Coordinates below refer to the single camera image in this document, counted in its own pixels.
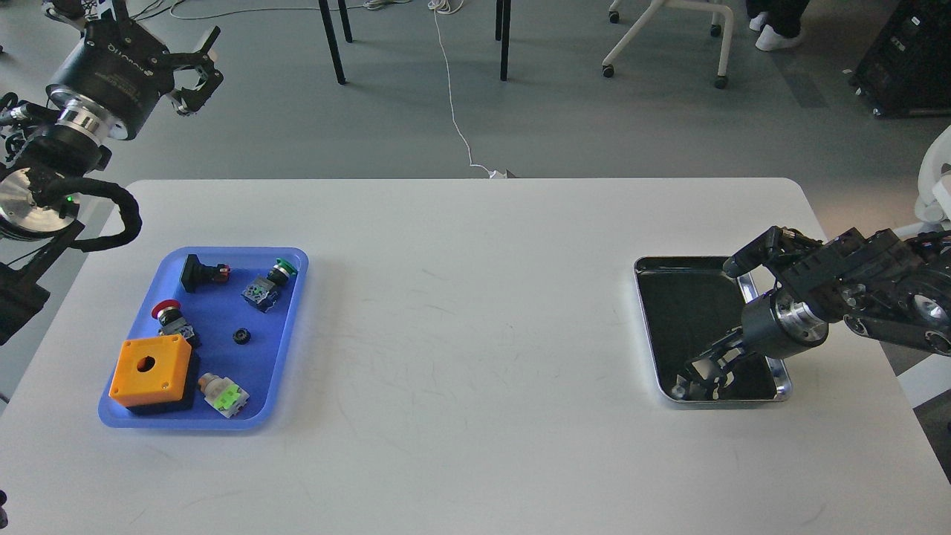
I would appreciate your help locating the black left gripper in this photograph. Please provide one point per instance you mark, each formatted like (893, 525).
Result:
(111, 82)

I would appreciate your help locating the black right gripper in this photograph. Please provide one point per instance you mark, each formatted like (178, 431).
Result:
(709, 376)

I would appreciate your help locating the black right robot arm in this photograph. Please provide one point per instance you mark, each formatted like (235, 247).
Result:
(882, 287)

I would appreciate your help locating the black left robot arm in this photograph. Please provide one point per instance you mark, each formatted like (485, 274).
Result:
(49, 196)

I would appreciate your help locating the silver metal tray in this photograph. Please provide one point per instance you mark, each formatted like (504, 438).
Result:
(689, 303)

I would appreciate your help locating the black table leg left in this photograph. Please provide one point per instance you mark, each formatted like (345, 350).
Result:
(331, 37)

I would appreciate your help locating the black table leg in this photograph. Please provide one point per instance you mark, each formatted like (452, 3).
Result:
(331, 37)
(503, 13)

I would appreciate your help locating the red emergency stop button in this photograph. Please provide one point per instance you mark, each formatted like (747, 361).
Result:
(172, 322)

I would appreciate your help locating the blue plastic tray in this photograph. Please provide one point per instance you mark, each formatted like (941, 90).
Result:
(216, 311)

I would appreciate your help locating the white rolling chair base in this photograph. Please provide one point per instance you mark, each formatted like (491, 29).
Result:
(721, 29)

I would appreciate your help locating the person's legs with white shoes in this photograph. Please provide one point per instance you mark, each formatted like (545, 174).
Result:
(778, 23)

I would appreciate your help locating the black equipment case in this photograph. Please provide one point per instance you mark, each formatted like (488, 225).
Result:
(905, 72)

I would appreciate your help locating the black table leg right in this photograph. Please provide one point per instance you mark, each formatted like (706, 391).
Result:
(503, 13)

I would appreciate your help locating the green push button switch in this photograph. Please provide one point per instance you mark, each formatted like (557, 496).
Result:
(263, 292)

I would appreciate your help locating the orange button enclosure box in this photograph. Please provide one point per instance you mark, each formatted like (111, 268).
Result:
(155, 375)

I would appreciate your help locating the white green contact block switch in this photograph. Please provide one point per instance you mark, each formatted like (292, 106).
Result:
(223, 394)

